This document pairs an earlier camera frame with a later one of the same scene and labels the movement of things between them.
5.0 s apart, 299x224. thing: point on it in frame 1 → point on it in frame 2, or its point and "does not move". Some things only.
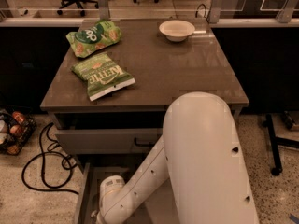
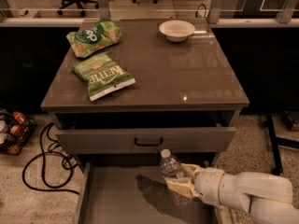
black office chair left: x=78 y=0 does not move
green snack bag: x=103 y=33 does not move
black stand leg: x=277 y=169 does not move
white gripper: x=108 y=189 → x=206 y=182
